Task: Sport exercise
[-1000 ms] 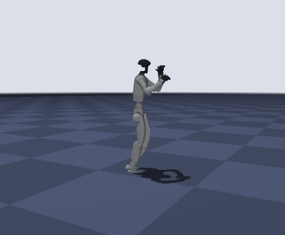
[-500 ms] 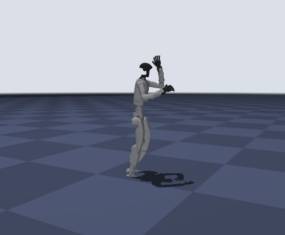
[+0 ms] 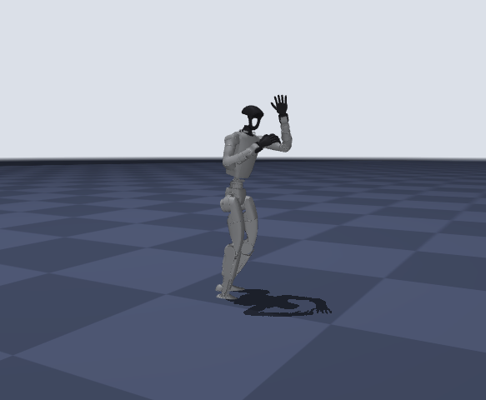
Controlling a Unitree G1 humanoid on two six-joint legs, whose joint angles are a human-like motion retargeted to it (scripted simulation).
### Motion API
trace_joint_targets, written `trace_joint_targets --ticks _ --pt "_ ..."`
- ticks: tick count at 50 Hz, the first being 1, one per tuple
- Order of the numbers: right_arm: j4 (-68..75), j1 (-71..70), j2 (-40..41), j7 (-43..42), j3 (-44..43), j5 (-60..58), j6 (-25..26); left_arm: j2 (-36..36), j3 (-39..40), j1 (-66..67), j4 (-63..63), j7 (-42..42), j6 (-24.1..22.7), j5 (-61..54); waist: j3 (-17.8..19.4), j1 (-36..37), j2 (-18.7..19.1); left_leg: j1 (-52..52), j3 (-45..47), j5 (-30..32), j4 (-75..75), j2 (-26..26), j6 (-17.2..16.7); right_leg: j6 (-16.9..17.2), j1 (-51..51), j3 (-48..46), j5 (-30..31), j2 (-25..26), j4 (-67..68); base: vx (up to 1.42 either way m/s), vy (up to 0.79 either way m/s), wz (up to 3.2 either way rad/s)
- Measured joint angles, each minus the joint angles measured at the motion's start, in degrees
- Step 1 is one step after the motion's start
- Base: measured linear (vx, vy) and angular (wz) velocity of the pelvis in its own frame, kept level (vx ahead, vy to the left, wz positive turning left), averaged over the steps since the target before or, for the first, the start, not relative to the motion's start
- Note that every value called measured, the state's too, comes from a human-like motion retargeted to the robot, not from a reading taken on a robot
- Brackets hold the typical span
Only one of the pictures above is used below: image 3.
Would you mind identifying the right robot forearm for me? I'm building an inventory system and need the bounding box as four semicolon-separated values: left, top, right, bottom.
223;143;259;165

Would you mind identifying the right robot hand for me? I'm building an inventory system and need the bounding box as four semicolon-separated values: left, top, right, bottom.
255;133;281;153

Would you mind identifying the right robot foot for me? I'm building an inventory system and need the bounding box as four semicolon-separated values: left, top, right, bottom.
216;293;237;299

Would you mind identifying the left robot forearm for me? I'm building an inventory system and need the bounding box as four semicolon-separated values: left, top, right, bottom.
280;116;292;143

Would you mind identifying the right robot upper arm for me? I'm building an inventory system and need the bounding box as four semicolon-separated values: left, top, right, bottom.
223;133;239;170

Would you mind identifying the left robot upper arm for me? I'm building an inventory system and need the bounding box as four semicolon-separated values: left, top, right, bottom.
258;136;292;153

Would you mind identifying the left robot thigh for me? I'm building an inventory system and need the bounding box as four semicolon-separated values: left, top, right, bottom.
241;196;258;254

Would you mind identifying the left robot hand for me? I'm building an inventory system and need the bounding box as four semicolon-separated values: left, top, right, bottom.
271;95;288;123

